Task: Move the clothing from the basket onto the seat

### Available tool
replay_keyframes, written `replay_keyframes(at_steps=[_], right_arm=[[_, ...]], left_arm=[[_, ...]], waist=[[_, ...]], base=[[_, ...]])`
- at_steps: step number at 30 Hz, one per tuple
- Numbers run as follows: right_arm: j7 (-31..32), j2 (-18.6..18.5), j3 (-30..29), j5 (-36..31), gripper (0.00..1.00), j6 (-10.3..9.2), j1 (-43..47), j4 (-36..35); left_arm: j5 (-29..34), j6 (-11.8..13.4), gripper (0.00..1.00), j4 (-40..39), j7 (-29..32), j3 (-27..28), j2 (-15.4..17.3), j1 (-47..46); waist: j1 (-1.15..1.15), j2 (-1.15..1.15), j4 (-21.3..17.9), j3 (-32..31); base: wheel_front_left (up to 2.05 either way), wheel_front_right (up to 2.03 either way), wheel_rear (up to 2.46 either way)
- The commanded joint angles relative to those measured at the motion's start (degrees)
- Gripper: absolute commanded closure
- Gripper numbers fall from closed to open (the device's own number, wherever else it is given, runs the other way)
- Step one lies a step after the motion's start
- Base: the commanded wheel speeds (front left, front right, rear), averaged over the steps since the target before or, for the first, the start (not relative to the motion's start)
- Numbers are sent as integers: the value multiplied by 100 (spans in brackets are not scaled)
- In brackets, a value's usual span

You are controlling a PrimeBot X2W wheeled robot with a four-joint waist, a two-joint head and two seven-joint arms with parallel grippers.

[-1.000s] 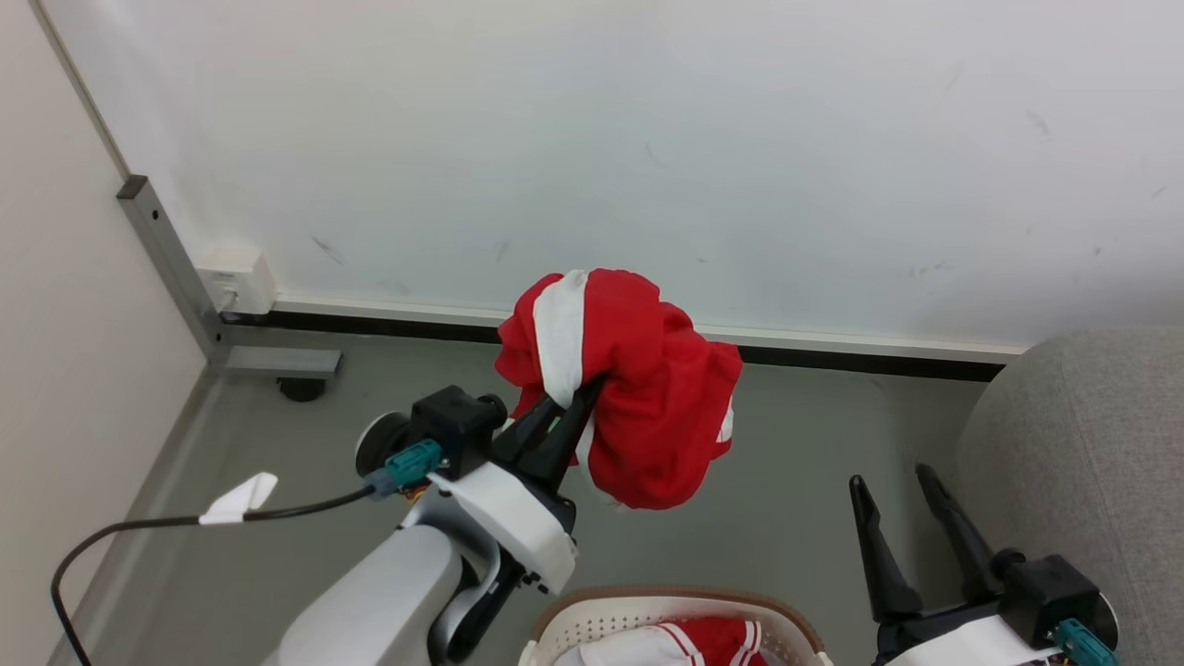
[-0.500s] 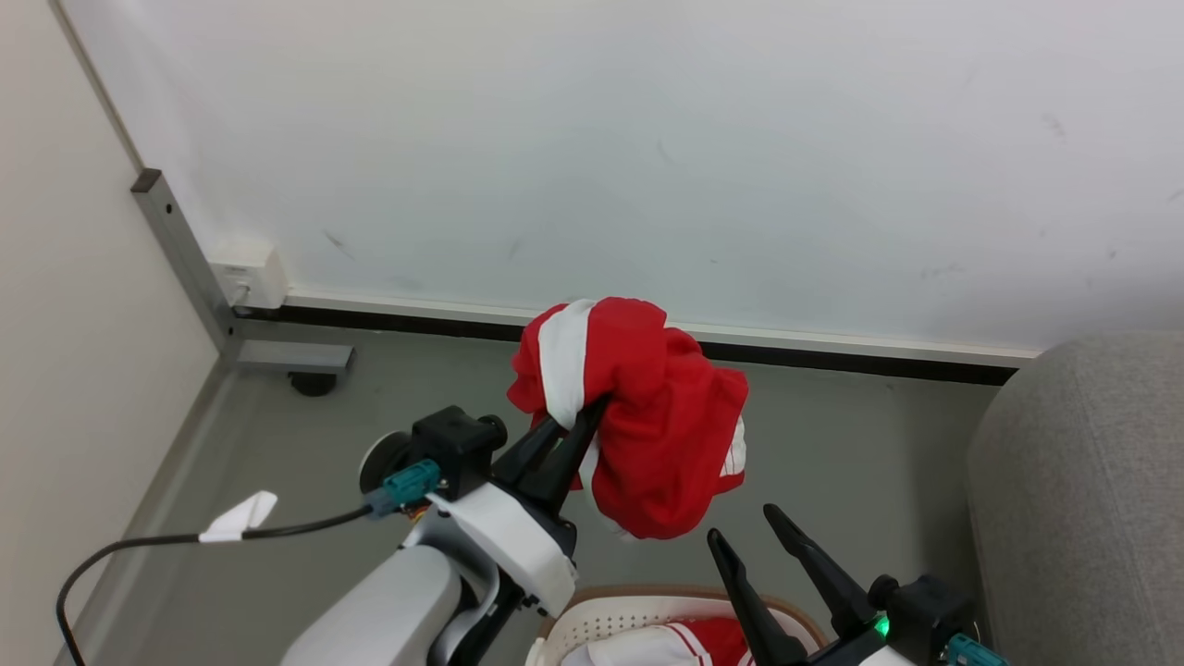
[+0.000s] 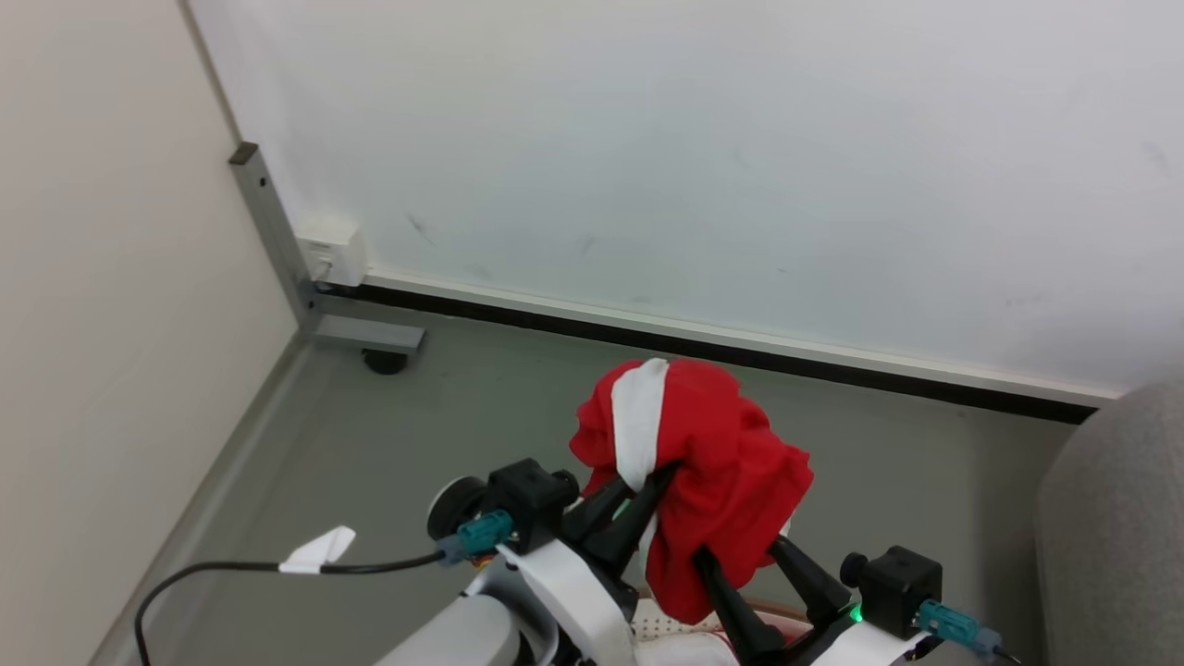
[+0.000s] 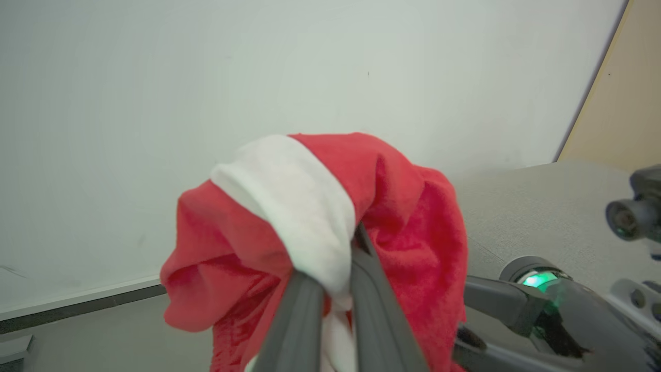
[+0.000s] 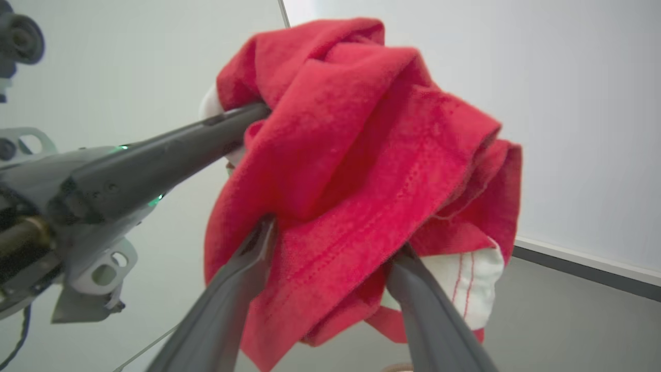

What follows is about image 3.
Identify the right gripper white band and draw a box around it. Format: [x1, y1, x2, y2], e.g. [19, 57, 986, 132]
[692, 535, 931, 666]

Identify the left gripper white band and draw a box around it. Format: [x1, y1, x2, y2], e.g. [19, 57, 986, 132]
[481, 462, 681, 666]

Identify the red and white garment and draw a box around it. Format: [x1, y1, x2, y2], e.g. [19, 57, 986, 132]
[569, 357, 816, 626]

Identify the white perforated laundry basket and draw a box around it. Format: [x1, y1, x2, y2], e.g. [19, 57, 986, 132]
[632, 592, 817, 666]

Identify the white and black skirting strip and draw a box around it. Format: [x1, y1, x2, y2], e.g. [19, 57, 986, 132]
[313, 271, 1126, 427]

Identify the white tape tag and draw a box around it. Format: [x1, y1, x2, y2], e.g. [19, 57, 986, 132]
[277, 525, 357, 575]

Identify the grey fabric sofa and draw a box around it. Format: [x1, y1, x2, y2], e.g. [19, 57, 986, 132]
[1035, 379, 1184, 666]

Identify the short cable with teal plug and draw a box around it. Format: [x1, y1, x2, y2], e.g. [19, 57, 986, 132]
[914, 599, 1023, 665]

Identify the black cable with teal plug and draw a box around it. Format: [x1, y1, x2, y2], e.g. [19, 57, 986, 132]
[134, 509, 515, 666]

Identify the white wall socket box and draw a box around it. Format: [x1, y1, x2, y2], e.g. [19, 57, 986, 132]
[293, 219, 369, 289]

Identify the grey metal frame post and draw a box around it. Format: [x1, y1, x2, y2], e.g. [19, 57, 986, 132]
[228, 142, 427, 353]

